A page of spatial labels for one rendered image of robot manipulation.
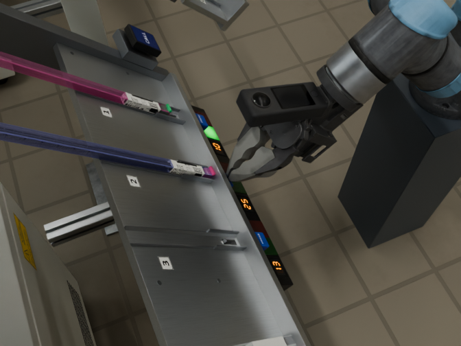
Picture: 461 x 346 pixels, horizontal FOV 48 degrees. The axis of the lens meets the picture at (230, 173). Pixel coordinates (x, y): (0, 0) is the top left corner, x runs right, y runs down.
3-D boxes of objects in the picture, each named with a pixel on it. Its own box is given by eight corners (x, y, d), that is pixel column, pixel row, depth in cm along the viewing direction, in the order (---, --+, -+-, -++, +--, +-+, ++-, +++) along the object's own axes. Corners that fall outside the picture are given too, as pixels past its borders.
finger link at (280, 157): (265, 184, 73) (311, 145, 70) (258, 182, 72) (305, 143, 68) (250, 158, 76) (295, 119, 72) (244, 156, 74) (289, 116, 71)
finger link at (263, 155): (255, 198, 80) (299, 162, 76) (230, 195, 75) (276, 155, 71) (246, 182, 81) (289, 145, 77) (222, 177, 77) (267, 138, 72)
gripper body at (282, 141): (307, 167, 77) (372, 114, 71) (274, 158, 70) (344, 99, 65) (284, 128, 80) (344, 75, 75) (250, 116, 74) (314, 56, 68)
